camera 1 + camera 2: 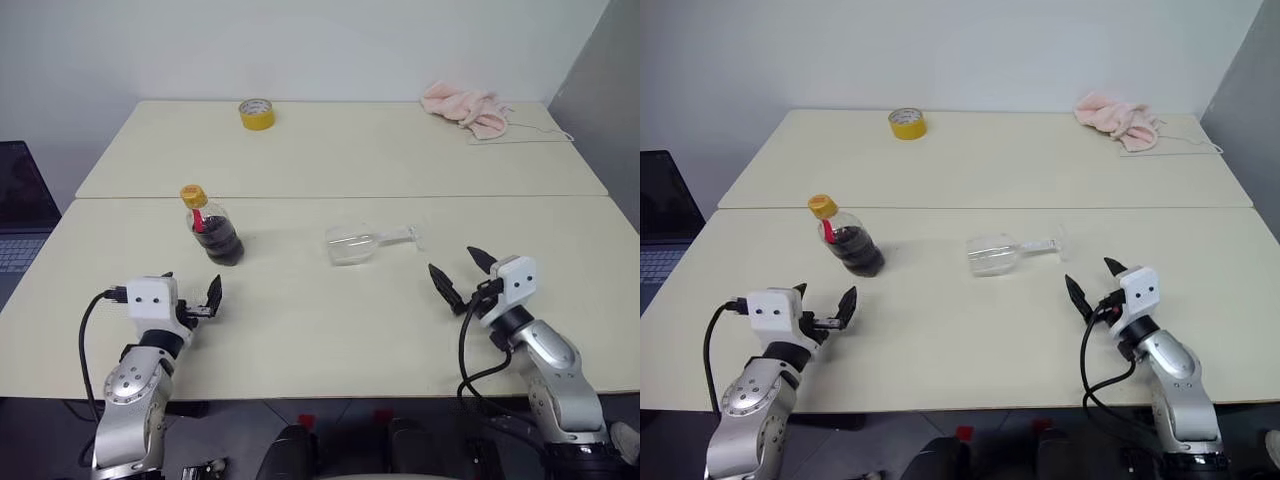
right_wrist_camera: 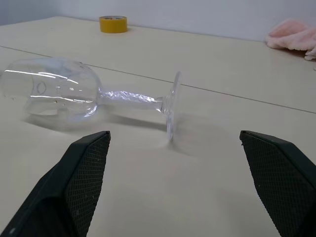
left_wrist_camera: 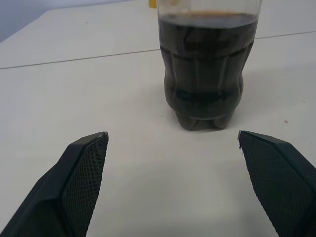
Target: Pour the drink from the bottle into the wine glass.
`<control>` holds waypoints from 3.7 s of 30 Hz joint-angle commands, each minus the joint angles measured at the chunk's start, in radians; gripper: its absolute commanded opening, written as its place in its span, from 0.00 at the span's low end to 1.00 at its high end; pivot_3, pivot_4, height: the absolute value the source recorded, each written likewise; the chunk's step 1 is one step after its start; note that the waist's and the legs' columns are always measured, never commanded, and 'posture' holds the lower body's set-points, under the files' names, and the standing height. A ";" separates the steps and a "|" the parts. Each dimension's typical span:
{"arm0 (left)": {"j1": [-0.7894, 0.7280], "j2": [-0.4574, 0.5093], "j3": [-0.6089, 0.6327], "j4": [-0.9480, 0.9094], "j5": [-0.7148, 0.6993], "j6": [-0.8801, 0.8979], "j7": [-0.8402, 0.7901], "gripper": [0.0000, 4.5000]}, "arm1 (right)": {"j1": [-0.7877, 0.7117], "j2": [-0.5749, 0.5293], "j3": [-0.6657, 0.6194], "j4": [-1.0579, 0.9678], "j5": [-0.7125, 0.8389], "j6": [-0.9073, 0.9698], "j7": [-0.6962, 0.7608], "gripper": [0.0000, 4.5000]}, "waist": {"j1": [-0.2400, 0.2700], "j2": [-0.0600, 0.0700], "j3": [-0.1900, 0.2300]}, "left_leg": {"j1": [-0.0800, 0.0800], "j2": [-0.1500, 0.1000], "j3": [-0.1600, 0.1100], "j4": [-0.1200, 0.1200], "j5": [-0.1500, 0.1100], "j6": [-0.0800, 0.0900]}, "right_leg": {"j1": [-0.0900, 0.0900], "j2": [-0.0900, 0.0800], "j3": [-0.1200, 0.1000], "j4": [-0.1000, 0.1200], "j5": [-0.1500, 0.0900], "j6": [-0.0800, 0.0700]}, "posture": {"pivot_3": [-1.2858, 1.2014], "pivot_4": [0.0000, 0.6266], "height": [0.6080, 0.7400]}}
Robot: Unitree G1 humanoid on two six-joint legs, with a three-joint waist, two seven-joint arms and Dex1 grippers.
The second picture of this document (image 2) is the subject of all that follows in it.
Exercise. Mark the clear plastic bottle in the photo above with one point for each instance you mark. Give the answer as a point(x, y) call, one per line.
point(61, 89)

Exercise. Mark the yellow tape roll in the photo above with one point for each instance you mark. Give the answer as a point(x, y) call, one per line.
point(113, 24)

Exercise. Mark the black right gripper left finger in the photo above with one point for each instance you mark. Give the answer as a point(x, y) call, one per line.
point(74, 177)

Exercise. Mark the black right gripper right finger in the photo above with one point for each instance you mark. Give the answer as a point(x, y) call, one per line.
point(284, 177)

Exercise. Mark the pink fluffy cloth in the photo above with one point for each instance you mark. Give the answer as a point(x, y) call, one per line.
point(293, 37)

